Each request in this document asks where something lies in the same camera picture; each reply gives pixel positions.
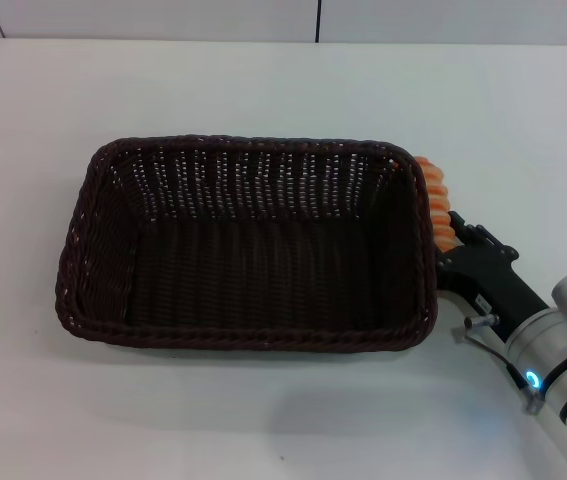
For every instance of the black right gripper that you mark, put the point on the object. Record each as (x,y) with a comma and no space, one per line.
(493,280)

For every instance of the orange striped bread loaf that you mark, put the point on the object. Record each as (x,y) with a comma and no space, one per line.
(438,210)

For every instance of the dark brown woven basket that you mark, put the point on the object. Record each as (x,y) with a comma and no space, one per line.
(243,280)

